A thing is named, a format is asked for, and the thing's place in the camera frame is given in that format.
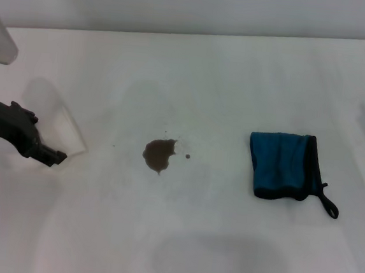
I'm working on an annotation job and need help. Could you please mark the white paper cup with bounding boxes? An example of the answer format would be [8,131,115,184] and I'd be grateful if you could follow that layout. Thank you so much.
[19,77,96,165]

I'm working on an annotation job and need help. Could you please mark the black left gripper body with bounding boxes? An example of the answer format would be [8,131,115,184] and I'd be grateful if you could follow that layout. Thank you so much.
[0,96,51,161]

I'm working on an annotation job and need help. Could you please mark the dark brown liquid stain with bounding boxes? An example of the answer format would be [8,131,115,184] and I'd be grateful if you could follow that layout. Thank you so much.
[140,136,179,178]

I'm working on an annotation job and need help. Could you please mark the blue rag with black trim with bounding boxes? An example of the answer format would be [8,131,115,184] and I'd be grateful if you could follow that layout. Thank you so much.
[243,129,347,220]

